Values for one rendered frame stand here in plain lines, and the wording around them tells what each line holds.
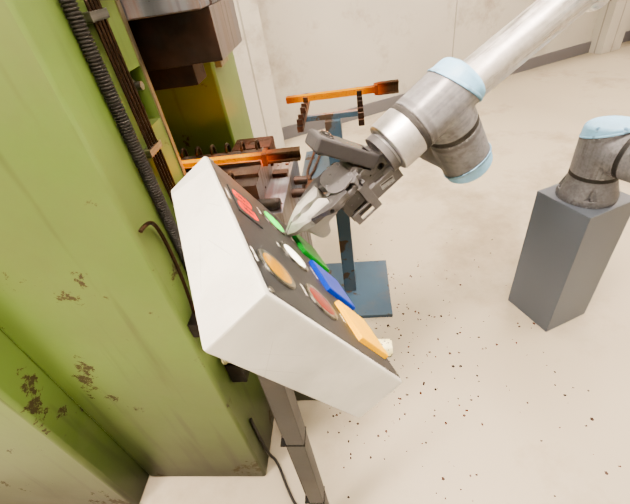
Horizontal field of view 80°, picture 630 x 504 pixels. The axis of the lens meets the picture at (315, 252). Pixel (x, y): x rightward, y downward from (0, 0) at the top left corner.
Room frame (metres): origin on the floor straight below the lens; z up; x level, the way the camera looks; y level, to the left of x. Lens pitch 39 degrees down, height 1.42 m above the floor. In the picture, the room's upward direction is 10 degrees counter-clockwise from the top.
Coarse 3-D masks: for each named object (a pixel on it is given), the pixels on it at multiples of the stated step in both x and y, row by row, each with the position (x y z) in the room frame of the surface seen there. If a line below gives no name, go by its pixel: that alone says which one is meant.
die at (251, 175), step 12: (192, 156) 1.09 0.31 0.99; (216, 156) 1.06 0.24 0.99; (228, 168) 0.97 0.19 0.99; (240, 168) 0.95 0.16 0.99; (252, 168) 0.94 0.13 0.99; (264, 168) 0.98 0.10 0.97; (240, 180) 0.90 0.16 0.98; (252, 180) 0.89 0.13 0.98; (264, 180) 0.95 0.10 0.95; (252, 192) 0.86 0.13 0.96; (264, 192) 0.92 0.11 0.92
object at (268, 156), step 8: (256, 152) 1.00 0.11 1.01; (264, 152) 0.97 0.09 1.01; (272, 152) 0.97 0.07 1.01; (280, 152) 0.96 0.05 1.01; (288, 152) 0.96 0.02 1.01; (296, 152) 0.96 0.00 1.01; (184, 160) 1.03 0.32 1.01; (192, 160) 1.02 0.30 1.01; (216, 160) 0.99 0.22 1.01; (224, 160) 0.99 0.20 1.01; (232, 160) 0.98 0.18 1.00; (240, 160) 0.98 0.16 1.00; (248, 160) 0.98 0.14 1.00; (264, 160) 0.96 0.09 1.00; (272, 160) 0.97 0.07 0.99; (280, 160) 0.96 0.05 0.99; (288, 160) 0.96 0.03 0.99; (296, 160) 0.96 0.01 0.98
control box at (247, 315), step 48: (192, 192) 0.48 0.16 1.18; (240, 192) 0.52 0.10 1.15; (192, 240) 0.38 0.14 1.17; (240, 240) 0.32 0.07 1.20; (288, 240) 0.48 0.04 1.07; (192, 288) 0.30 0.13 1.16; (240, 288) 0.26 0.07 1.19; (288, 288) 0.28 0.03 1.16; (240, 336) 0.22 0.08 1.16; (288, 336) 0.24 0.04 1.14; (336, 336) 0.25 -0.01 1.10; (288, 384) 0.23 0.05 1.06; (336, 384) 0.25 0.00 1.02; (384, 384) 0.26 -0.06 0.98
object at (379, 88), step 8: (392, 80) 1.50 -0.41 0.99; (352, 88) 1.53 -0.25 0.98; (360, 88) 1.51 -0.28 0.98; (368, 88) 1.50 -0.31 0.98; (376, 88) 1.48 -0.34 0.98; (384, 88) 1.50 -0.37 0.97; (392, 88) 1.49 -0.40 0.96; (288, 96) 1.57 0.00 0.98; (296, 96) 1.55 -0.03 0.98; (304, 96) 1.54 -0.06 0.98; (312, 96) 1.53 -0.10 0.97; (320, 96) 1.53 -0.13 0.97; (328, 96) 1.52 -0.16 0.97; (336, 96) 1.52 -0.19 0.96; (344, 96) 1.51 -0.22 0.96
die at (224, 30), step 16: (224, 0) 0.98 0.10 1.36; (160, 16) 0.88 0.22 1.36; (176, 16) 0.87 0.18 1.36; (192, 16) 0.87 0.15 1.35; (208, 16) 0.86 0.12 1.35; (224, 16) 0.95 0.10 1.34; (144, 32) 0.88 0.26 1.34; (160, 32) 0.88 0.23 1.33; (176, 32) 0.87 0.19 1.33; (192, 32) 0.87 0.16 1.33; (208, 32) 0.86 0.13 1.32; (224, 32) 0.92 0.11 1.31; (144, 48) 0.89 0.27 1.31; (160, 48) 0.88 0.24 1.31; (176, 48) 0.88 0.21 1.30; (192, 48) 0.87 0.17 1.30; (208, 48) 0.87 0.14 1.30; (224, 48) 0.89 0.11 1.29; (144, 64) 0.89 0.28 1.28; (160, 64) 0.88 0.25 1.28; (176, 64) 0.88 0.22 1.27; (192, 64) 0.87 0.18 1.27
